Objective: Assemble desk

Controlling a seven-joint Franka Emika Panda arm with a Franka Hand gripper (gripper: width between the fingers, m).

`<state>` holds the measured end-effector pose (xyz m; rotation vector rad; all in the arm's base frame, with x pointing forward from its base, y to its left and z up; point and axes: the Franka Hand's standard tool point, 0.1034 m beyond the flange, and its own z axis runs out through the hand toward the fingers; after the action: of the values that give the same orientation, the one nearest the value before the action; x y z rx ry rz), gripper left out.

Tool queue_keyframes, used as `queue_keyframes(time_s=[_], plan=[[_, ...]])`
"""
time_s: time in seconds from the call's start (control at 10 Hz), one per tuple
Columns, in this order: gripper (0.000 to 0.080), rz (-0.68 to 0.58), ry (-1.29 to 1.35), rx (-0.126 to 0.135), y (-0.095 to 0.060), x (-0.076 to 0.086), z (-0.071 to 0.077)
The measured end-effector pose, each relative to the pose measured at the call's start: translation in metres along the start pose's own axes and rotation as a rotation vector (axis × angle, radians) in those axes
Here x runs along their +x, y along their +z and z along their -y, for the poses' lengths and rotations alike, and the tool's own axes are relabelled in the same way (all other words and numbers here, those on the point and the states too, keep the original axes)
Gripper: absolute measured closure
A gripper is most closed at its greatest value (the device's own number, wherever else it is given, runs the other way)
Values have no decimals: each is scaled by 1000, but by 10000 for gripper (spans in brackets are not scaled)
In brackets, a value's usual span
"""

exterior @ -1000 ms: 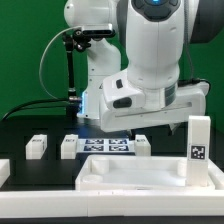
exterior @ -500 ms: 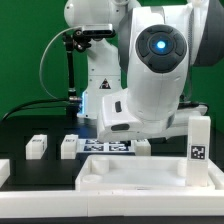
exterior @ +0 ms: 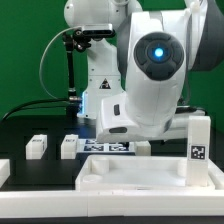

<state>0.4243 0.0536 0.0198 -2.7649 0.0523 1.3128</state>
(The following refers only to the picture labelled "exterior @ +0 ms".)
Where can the white front fence wall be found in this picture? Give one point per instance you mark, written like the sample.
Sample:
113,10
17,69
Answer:
44,204

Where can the AprilTag marker sheet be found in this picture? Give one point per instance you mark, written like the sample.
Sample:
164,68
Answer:
92,146

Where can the white desk tabletop tray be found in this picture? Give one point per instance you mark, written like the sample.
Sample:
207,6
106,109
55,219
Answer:
113,172

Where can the white left fence piece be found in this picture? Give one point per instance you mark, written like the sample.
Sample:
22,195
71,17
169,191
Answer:
4,170

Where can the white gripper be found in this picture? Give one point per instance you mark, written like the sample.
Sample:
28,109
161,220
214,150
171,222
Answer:
115,123

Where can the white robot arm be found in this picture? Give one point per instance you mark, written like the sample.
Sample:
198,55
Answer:
138,61

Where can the black camera on stand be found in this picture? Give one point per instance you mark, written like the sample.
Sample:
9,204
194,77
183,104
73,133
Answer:
95,31

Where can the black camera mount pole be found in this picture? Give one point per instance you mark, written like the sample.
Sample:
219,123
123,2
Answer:
73,100

